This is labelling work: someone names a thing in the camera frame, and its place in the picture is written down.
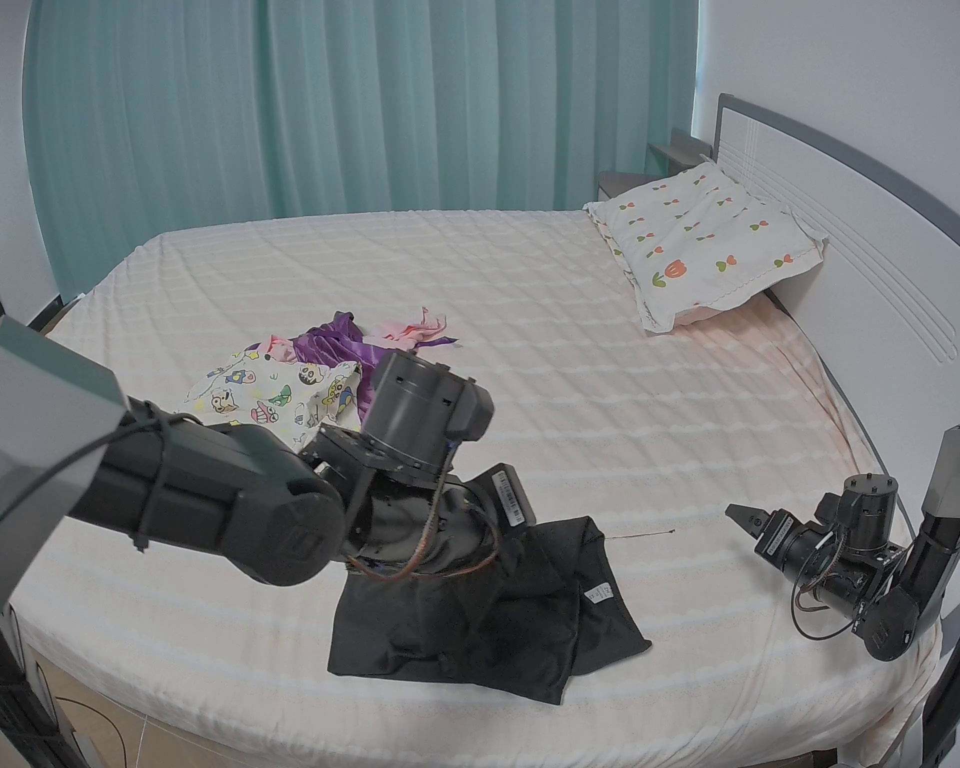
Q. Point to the grey bedside table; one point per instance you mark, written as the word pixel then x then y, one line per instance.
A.
pixel 622 182

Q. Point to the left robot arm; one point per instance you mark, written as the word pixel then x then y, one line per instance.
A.
pixel 225 495

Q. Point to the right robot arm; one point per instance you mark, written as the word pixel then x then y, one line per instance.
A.
pixel 900 592

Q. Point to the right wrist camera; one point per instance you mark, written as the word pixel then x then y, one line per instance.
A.
pixel 829 508

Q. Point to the white printed pillow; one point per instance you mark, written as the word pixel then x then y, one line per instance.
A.
pixel 705 240

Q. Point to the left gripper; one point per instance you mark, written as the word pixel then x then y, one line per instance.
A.
pixel 487 525

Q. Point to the bed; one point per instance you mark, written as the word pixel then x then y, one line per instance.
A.
pixel 600 412

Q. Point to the blue-green curtain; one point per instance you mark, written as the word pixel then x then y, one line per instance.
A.
pixel 300 112

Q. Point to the black T-shirt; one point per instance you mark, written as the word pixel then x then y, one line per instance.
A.
pixel 465 637

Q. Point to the white printed pyjama top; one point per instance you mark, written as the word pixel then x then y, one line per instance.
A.
pixel 255 397

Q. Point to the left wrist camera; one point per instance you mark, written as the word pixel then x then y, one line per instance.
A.
pixel 471 409

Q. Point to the pink garment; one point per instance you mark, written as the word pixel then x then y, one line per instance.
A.
pixel 412 328

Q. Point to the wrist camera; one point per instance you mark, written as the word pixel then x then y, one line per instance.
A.
pixel 829 508
pixel 471 409

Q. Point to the purple garment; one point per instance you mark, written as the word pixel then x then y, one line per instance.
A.
pixel 334 345

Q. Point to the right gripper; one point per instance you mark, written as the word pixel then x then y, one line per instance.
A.
pixel 791 544

